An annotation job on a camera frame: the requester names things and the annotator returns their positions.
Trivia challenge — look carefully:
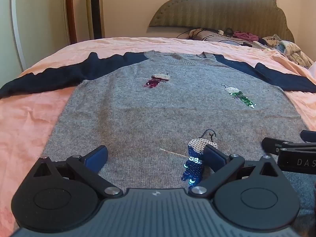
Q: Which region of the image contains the white door frame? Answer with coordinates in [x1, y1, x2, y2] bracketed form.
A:
[10, 0, 27, 71]

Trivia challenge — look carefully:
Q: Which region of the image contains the black cable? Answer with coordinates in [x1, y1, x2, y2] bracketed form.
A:
[176, 28, 234, 40]

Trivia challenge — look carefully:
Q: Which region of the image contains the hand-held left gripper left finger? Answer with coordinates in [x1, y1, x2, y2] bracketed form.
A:
[32, 145, 124, 198]

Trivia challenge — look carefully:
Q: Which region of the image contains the gold tower air conditioner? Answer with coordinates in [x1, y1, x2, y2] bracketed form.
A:
[85, 0, 105, 40]

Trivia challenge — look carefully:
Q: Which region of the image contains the pile of light clothes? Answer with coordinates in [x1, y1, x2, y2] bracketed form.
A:
[262, 35, 314, 67]

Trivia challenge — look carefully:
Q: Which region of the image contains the brown wooden frame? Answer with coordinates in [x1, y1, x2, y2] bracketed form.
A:
[65, 0, 77, 45]

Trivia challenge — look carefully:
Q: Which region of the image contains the grey sweater with navy sleeves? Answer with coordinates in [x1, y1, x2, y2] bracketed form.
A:
[0, 51, 316, 228]

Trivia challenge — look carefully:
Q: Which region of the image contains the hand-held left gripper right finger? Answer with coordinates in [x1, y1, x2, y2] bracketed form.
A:
[189, 144, 283, 199]

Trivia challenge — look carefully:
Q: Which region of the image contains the magenta garment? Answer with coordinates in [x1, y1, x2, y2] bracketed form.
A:
[233, 31, 258, 41]

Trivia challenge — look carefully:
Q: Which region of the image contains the olive padded headboard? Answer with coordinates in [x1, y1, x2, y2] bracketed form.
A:
[149, 0, 295, 42]

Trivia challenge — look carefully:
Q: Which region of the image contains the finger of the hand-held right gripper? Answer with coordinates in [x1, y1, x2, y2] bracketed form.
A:
[262, 137, 316, 156]
[301, 130, 316, 143]

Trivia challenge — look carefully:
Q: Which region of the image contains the pink blanket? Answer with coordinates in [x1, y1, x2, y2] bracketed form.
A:
[0, 37, 316, 237]

